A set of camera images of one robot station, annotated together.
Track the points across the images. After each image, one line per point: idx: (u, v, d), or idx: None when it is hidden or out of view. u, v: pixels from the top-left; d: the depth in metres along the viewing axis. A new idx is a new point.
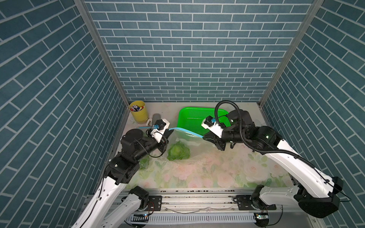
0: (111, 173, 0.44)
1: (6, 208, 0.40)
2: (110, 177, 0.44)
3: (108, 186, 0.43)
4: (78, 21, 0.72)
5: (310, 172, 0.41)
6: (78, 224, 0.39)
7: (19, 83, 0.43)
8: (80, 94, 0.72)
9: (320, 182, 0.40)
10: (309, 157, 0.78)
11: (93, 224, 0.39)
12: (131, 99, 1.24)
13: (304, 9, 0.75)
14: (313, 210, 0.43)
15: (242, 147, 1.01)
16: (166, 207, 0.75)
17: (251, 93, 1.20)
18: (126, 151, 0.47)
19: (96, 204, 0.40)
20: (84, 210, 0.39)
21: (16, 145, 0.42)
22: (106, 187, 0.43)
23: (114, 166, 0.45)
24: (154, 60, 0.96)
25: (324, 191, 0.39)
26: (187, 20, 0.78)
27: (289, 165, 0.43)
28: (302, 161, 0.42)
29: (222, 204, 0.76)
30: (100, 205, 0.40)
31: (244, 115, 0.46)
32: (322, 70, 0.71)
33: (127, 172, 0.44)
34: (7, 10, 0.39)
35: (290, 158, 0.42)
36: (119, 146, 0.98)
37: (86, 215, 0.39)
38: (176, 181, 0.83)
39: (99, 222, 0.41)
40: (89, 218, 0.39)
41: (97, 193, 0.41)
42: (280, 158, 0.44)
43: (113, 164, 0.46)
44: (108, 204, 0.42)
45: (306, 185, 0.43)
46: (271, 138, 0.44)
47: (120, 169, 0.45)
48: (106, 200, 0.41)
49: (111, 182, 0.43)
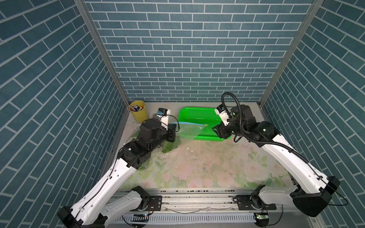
0: (125, 155, 0.46)
1: (6, 209, 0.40)
2: (122, 159, 0.45)
3: (120, 167, 0.44)
4: (78, 22, 0.72)
5: (304, 168, 0.42)
6: (86, 198, 0.40)
7: (19, 83, 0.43)
8: (80, 94, 0.72)
9: (312, 177, 0.41)
10: (309, 157, 0.78)
11: (100, 202, 0.39)
12: (131, 99, 1.24)
13: (304, 9, 0.75)
14: (307, 210, 0.44)
15: (242, 147, 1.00)
16: (166, 207, 0.75)
17: (251, 93, 1.20)
18: (143, 137, 0.48)
19: (106, 182, 0.41)
20: (93, 187, 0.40)
21: (16, 145, 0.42)
22: (117, 167, 0.44)
23: (128, 149, 0.47)
24: (154, 60, 0.96)
25: (314, 186, 0.40)
26: (187, 20, 0.78)
27: (284, 158, 0.45)
28: (297, 156, 0.44)
29: (222, 204, 0.76)
30: (110, 183, 0.41)
31: (244, 109, 0.51)
32: (322, 70, 0.71)
33: (139, 157, 0.45)
34: (7, 10, 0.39)
35: (284, 151, 0.45)
36: (119, 146, 0.98)
37: (93, 193, 0.40)
38: (176, 181, 0.83)
39: (104, 202, 0.41)
40: (98, 194, 0.40)
41: (109, 172, 0.43)
42: (276, 150, 0.46)
43: (127, 147, 0.47)
44: (116, 185, 0.42)
45: (301, 182, 0.44)
46: (268, 131, 0.47)
47: (134, 153, 0.46)
48: (117, 179, 0.42)
49: (123, 163, 0.44)
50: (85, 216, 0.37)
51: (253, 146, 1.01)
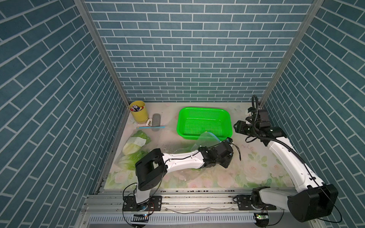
0: (202, 151, 0.60)
1: (6, 208, 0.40)
2: (199, 153, 0.58)
3: (199, 159, 0.56)
4: (78, 22, 0.72)
5: (298, 166, 0.46)
6: (174, 156, 0.50)
7: (18, 83, 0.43)
8: (80, 94, 0.72)
9: (305, 175, 0.44)
10: (310, 157, 0.77)
11: (178, 165, 0.49)
12: (131, 99, 1.24)
13: (304, 9, 0.75)
14: (299, 212, 0.43)
15: (242, 147, 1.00)
16: (166, 207, 0.75)
17: (251, 93, 1.20)
18: (217, 150, 0.63)
19: (188, 157, 0.53)
20: (180, 155, 0.53)
21: (16, 145, 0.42)
22: (197, 155, 0.57)
23: (205, 151, 0.61)
24: (154, 60, 0.96)
25: (303, 180, 0.43)
26: (187, 20, 0.78)
27: (282, 156, 0.51)
28: (295, 156, 0.48)
29: (222, 204, 0.76)
30: (190, 160, 0.53)
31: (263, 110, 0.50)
32: (322, 70, 0.71)
33: (208, 161, 0.57)
34: (8, 10, 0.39)
35: (284, 148, 0.50)
36: (119, 146, 0.98)
37: (179, 157, 0.51)
38: (176, 182, 0.83)
39: (176, 168, 0.50)
40: (181, 160, 0.51)
41: (192, 154, 0.56)
42: (276, 147, 0.53)
43: (205, 149, 0.62)
44: (189, 164, 0.52)
45: (293, 178, 0.47)
46: (275, 132, 0.55)
47: (208, 157, 0.59)
48: (190, 161, 0.53)
49: (200, 157, 0.56)
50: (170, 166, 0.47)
51: (253, 146, 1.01)
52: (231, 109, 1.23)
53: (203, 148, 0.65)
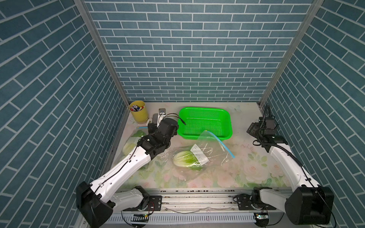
0: (142, 144, 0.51)
1: (6, 208, 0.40)
2: (140, 146, 0.50)
3: (138, 153, 0.48)
4: (78, 21, 0.72)
5: (295, 167, 0.48)
6: (106, 176, 0.42)
7: (19, 83, 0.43)
8: (80, 94, 0.72)
9: (301, 176, 0.45)
10: (309, 157, 0.78)
11: (118, 181, 0.42)
12: (131, 99, 1.24)
13: (304, 9, 0.75)
14: (294, 215, 0.43)
15: (242, 147, 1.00)
16: (166, 207, 0.75)
17: (251, 93, 1.20)
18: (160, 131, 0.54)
19: (126, 164, 0.45)
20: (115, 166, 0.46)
21: (16, 145, 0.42)
22: (136, 153, 0.48)
23: (147, 140, 0.52)
24: (154, 60, 0.96)
25: (298, 180, 0.45)
26: (187, 20, 0.78)
27: (282, 160, 0.53)
28: (293, 159, 0.51)
29: (222, 204, 0.76)
30: (128, 166, 0.45)
31: None
32: (322, 70, 0.71)
33: (155, 148, 0.50)
34: (8, 10, 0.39)
35: (283, 153, 0.53)
36: (119, 146, 0.98)
37: (113, 171, 0.44)
38: (176, 181, 0.83)
39: (118, 186, 0.43)
40: (117, 174, 0.43)
41: (129, 156, 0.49)
42: (277, 152, 0.55)
43: (146, 138, 0.52)
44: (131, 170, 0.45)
45: (291, 180, 0.48)
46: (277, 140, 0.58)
47: (151, 144, 0.51)
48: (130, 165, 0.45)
49: (142, 150, 0.49)
50: (105, 191, 0.40)
51: (253, 146, 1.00)
52: (231, 109, 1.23)
53: (143, 137, 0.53)
